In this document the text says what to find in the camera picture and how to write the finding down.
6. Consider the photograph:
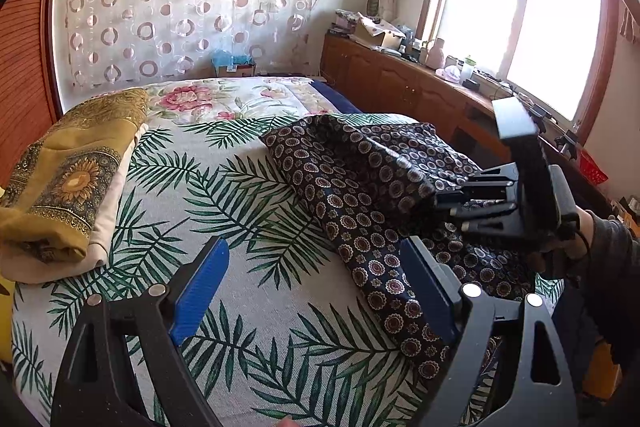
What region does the navy patterned silk shirt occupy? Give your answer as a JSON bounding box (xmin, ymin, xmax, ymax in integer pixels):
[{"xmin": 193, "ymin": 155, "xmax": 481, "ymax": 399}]
[{"xmin": 260, "ymin": 114, "xmax": 535, "ymax": 381}]

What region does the person's right forearm sleeve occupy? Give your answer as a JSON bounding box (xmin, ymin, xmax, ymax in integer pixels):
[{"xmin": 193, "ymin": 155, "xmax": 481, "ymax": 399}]
[{"xmin": 582, "ymin": 212, "xmax": 639, "ymax": 369}]

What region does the person's right hand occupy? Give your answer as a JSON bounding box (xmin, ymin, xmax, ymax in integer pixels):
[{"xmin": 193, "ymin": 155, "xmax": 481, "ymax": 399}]
[{"xmin": 556, "ymin": 207, "xmax": 594, "ymax": 261}]

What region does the long wooden sideboard cabinet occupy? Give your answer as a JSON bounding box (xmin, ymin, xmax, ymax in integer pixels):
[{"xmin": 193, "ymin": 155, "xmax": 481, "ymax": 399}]
[{"xmin": 319, "ymin": 31, "xmax": 616, "ymax": 218}]

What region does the palm leaf bed sheet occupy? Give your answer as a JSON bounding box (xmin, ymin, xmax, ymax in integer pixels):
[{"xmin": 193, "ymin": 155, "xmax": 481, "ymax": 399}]
[{"xmin": 12, "ymin": 116, "xmax": 449, "ymax": 426}]

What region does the green cap bottle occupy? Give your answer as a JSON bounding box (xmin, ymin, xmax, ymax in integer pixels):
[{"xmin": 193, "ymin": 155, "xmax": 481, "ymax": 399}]
[{"xmin": 460, "ymin": 56, "xmax": 476, "ymax": 81}]

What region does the pink vase bottle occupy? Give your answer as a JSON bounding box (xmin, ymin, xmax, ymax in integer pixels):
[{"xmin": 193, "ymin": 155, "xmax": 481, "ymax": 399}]
[{"xmin": 425, "ymin": 38, "xmax": 446, "ymax": 70}]

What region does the mustard patterned folded cloth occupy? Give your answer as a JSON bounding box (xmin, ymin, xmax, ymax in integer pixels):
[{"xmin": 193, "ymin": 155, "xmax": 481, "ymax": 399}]
[{"xmin": 1, "ymin": 88, "xmax": 148, "ymax": 262}]

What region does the yellow Pikachu plush toy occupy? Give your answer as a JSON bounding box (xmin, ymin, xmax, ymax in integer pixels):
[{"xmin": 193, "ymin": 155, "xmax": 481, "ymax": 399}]
[{"xmin": 0, "ymin": 277, "xmax": 14, "ymax": 363}]

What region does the small box with blue cloth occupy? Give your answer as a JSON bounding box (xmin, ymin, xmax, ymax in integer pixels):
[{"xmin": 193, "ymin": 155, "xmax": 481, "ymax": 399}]
[{"xmin": 212, "ymin": 49, "xmax": 256, "ymax": 78}]

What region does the open cardboard box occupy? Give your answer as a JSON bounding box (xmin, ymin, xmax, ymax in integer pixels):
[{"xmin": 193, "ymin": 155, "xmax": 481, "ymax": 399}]
[{"xmin": 352, "ymin": 14, "xmax": 406, "ymax": 50}]

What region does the wooden slatted wardrobe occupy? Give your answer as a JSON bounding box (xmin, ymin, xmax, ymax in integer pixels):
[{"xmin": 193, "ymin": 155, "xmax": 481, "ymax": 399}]
[{"xmin": 0, "ymin": 0, "xmax": 62, "ymax": 185}]

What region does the window with wooden frame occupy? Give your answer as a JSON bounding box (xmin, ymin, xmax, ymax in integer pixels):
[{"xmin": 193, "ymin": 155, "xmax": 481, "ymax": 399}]
[{"xmin": 416, "ymin": 0, "xmax": 622, "ymax": 143}]

